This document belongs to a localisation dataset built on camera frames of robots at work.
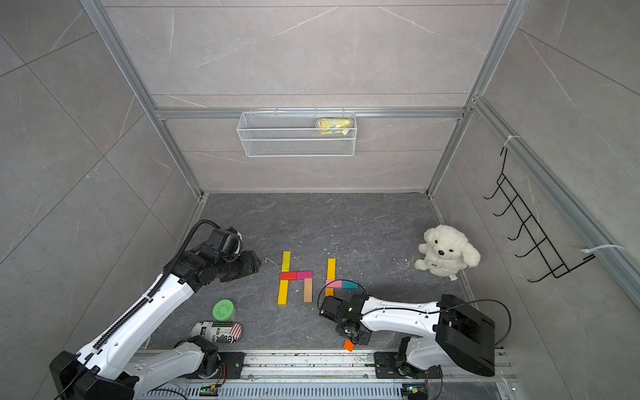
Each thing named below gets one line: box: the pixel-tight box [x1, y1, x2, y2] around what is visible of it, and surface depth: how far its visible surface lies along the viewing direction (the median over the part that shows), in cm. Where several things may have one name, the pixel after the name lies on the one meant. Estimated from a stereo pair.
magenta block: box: [296, 270, 314, 280], surface depth 95 cm
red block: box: [280, 271, 297, 281], surface depth 94 cm
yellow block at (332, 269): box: [326, 257, 338, 281], surface depth 95 cm
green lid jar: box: [211, 299, 236, 321], surface depth 82 cm
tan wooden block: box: [303, 277, 313, 303], surface depth 90 cm
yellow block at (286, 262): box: [281, 250, 291, 273], surface depth 97 cm
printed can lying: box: [190, 320, 243, 344], surface depth 79 cm
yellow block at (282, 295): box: [276, 280, 290, 306], surface depth 89 cm
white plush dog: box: [415, 225, 481, 281], surface depth 83 cm
